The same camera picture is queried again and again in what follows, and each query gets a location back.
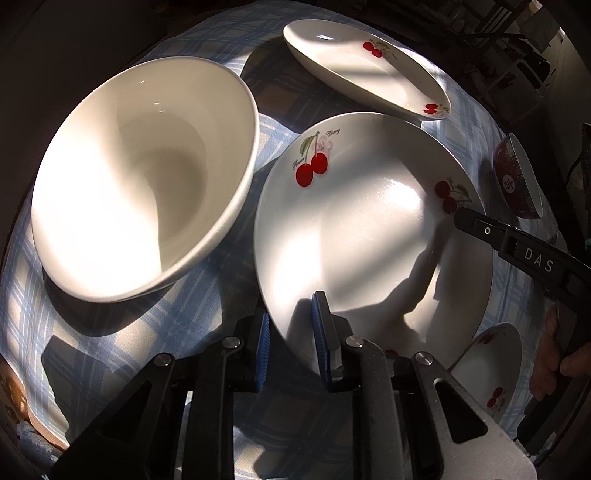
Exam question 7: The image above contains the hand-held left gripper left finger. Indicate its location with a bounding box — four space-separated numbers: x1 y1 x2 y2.
50 311 273 480

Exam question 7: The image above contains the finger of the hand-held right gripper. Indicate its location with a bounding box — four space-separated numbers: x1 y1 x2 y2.
454 208 509 256

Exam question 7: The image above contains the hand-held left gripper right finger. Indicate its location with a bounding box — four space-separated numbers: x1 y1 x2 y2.
310 291 539 480

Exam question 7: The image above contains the large round cherry print plate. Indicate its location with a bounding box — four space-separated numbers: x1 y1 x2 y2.
253 112 494 367

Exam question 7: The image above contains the large plain white bowl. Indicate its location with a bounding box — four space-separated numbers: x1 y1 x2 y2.
31 58 259 304

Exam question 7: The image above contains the person's right hand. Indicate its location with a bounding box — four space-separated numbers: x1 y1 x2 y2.
529 305 591 403

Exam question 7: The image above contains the red patterned bowl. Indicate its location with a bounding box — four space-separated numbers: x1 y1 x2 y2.
492 132 544 220

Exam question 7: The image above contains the small cherry print bowl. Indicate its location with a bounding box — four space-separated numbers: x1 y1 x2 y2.
450 322 523 418

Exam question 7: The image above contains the blue plaid tablecloth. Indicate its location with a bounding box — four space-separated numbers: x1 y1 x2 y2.
0 9 568 480

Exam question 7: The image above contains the oval cherry print dish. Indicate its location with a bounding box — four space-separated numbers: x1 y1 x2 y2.
283 19 451 121

